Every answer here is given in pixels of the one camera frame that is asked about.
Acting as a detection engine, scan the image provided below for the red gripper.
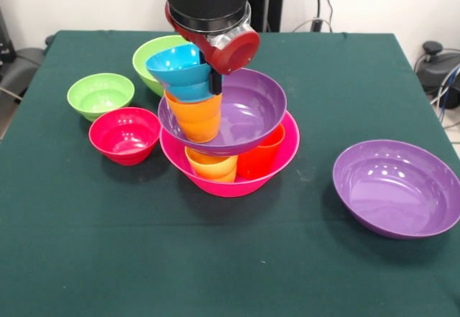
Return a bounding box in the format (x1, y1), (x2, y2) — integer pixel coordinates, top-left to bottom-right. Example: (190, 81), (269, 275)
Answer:
(164, 1), (262, 95)

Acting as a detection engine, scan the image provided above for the blue bowl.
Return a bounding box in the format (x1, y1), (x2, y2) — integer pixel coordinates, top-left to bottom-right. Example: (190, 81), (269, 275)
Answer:
(144, 43), (224, 103)

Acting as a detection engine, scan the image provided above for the orange cup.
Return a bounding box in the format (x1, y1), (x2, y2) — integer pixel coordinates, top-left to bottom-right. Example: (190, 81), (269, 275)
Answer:
(164, 91), (223, 144)

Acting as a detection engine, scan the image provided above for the purple bowl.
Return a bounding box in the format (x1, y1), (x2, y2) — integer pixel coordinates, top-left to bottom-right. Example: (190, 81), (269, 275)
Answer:
(157, 68), (288, 157)
(332, 139), (460, 240)

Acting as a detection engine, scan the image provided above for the large green bowl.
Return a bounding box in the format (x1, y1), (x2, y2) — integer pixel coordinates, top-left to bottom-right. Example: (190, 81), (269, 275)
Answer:
(132, 35), (190, 98)

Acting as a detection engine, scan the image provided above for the yellow cup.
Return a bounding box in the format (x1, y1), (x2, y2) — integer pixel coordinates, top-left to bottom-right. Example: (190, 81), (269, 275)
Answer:
(184, 146), (239, 183)

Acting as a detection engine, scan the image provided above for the red cup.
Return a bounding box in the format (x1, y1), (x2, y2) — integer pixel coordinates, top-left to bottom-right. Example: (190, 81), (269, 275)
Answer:
(236, 123), (286, 180)

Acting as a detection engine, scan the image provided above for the large pink bowl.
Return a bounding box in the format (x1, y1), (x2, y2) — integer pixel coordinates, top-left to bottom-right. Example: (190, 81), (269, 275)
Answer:
(159, 111), (301, 198)

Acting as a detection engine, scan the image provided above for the small red bowl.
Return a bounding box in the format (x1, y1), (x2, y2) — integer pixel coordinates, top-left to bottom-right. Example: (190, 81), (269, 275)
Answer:
(88, 106), (162, 167)

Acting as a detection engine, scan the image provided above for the small green bowl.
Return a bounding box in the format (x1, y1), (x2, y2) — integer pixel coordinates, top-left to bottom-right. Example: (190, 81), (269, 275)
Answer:
(66, 73), (136, 123)

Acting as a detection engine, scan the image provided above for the dark green tablecloth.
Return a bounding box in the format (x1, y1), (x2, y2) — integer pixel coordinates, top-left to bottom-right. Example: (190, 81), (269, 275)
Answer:
(0, 29), (460, 317)

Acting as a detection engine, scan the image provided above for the black floor stand base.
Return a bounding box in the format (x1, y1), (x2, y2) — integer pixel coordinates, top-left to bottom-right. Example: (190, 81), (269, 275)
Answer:
(413, 40), (460, 93)
(0, 46), (47, 97)

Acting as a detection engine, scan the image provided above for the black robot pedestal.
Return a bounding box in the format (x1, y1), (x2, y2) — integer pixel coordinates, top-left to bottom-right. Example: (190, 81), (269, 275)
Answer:
(164, 0), (292, 33)

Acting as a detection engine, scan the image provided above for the black hanging cable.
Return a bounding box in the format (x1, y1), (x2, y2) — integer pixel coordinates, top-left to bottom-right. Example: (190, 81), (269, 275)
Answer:
(293, 0), (335, 33)

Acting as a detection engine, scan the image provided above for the blue and white cable bundle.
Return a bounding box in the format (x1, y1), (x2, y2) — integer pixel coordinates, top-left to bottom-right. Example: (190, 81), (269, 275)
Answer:
(429, 63), (460, 111)

